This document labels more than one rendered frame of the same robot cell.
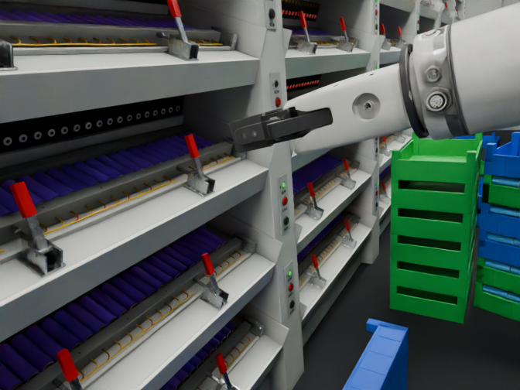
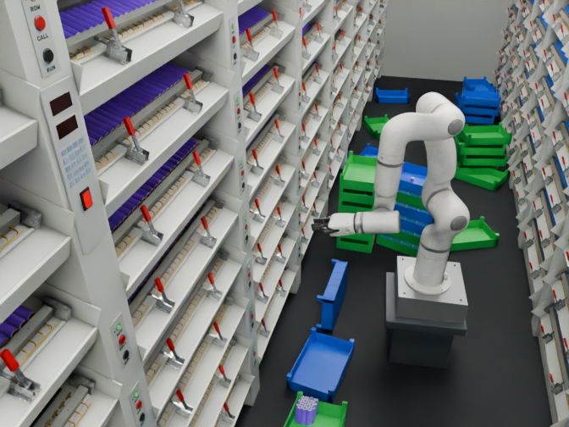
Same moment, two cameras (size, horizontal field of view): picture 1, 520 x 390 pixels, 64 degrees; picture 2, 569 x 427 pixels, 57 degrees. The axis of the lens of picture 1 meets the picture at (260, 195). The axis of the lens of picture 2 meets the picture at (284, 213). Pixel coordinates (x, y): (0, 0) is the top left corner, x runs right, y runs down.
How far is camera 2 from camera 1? 1.69 m
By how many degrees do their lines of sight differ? 21
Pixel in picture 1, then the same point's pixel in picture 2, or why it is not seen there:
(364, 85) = (346, 226)
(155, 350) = (271, 280)
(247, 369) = (285, 284)
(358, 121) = (345, 232)
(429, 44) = (358, 219)
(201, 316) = (278, 267)
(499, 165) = not seen: hidden behind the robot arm
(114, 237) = (269, 250)
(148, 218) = (273, 241)
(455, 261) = not seen: hidden behind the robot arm
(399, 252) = not seen: hidden behind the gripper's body
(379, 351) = (338, 272)
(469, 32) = (366, 219)
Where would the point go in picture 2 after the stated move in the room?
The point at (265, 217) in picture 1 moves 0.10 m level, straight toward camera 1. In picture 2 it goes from (292, 223) to (298, 235)
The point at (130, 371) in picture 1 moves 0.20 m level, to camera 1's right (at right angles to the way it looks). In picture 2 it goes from (267, 287) to (312, 279)
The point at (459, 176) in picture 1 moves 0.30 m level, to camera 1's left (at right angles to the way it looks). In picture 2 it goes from (370, 188) to (316, 196)
